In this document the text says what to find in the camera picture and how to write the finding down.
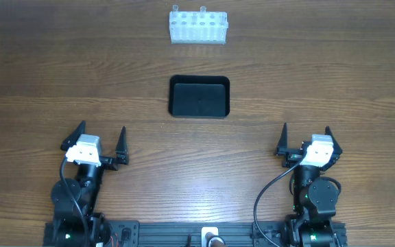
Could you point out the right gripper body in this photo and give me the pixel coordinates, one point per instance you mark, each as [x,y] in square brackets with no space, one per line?
[291,155]

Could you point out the black tray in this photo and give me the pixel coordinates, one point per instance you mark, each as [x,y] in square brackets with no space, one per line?
[199,99]

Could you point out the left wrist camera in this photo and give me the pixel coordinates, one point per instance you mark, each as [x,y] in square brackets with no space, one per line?
[84,151]

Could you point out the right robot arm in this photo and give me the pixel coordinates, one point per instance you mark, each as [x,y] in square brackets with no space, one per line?
[315,199]

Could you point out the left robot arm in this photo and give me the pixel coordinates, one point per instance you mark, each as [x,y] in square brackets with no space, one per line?
[81,192]

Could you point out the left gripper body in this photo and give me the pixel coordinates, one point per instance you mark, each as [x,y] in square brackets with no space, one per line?
[108,162]

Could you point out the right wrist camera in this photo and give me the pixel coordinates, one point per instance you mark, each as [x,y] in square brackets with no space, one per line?
[318,150]

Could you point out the clear test tube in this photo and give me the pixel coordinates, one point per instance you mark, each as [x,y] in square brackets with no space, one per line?
[175,8]
[203,9]

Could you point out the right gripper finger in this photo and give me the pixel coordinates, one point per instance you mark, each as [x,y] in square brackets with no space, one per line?
[334,144]
[283,139]

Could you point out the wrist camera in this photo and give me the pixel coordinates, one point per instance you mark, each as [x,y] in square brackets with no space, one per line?
[84,151]
[318,150]

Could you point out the mounting rail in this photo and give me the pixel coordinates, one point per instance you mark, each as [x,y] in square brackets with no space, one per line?
[170,235]

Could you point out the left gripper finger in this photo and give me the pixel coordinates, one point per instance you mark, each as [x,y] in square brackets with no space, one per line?
[73,137]
[122,145]

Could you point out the white test tube rack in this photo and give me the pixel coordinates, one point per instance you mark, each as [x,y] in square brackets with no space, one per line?
[197,32]

